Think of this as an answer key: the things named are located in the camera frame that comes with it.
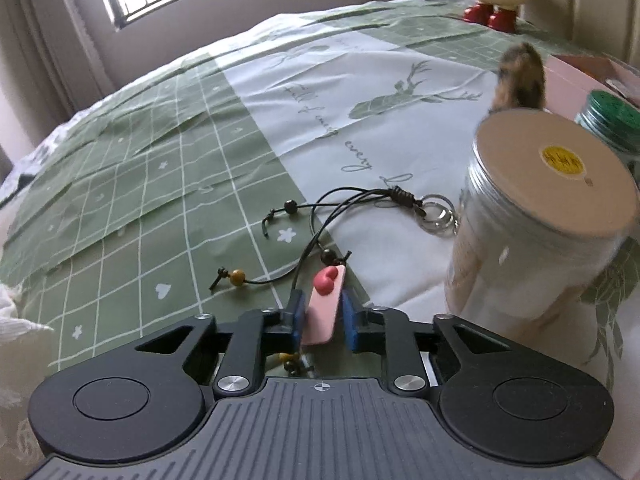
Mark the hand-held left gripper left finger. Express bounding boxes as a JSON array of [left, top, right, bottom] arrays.
[[134, 290, 307, 397]]

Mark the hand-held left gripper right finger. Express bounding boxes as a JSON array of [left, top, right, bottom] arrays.
[[341, 290, 506, 393]]

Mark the pink cardboard box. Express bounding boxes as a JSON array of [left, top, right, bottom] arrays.
[[542, 55, 640, 117]]

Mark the clear plastic jar beige lid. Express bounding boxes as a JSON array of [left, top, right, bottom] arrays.
[[444, 109, 635, 366]]

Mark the green checked bed sheet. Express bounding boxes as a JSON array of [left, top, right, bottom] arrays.
[[0, 0, 640, 480]]

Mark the white knit cloth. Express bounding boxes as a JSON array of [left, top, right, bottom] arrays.
[[0, 285, 54, 335]]

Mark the cream printed cloth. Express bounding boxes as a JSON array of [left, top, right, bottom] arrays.
[[0, 330, 68, 480]]

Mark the brown spotted plush toy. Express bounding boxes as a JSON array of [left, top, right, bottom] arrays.
[[487, 42, 547, 113]]

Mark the green lidded glass jar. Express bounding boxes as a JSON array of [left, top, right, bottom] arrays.
[[575, 90, 640, 163]]

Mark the beige curtain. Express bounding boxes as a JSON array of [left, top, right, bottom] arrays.
[[0, 0, 121, 146]]

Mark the beige padded headboard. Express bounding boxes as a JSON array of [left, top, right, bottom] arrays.
[[530, 0, 640, 61]]

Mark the black cord keychain with beads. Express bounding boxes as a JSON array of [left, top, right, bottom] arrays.
[[209, 186, 460, 376]]

